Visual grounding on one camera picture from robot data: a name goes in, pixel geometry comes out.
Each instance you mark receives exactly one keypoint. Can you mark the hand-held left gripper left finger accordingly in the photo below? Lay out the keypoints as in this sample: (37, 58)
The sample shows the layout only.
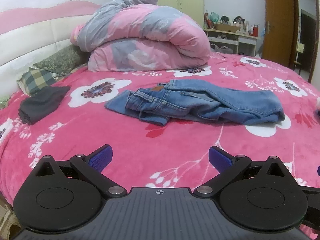
(102, 158)

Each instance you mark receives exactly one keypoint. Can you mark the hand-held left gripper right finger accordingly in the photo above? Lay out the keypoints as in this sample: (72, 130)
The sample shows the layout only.
(218, 158)

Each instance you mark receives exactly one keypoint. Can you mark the blue denim jeans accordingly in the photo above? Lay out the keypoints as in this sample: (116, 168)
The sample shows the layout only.
(175, 105)

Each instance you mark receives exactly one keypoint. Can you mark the pink floral bed blanket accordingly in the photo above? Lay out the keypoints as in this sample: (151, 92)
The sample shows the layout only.
(125, 140)

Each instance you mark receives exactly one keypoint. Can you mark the folded dark grey garment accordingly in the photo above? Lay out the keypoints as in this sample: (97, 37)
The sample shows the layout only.
(42, 103)

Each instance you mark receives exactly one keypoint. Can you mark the green plaid pillow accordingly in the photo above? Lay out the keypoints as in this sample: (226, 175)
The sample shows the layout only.
(37, 80)

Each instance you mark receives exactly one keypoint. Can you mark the green leaf patterned pillow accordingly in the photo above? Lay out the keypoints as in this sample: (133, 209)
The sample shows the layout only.
(60, 60)

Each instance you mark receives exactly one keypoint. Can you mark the white plastic bag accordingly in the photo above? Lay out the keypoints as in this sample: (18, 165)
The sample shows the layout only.
(221, 49)

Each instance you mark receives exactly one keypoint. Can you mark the white desk with shelves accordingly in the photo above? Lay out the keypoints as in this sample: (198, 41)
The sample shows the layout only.
(245, 42)

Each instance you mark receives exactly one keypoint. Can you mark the cardboard box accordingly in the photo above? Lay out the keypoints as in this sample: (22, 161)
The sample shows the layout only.
(226, 27)

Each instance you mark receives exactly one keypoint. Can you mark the pink grey floral duvet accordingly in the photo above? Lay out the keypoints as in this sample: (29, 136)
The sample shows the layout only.
(150, 35)

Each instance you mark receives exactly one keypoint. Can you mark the red bottle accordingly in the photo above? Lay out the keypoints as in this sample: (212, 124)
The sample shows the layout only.
(255, 31)

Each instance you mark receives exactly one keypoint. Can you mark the green plastic bag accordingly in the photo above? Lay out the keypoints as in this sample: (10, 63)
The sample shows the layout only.
(214, 17)

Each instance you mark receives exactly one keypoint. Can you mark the pink white padded headboard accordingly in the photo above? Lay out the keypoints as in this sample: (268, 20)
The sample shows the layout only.
(25, 37)

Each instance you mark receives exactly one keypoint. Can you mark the brown wooden door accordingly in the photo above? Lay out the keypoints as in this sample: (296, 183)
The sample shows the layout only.
(277, 17)

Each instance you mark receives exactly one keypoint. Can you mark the wooden door frame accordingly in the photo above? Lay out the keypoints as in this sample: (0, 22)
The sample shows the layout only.
(296, 30)

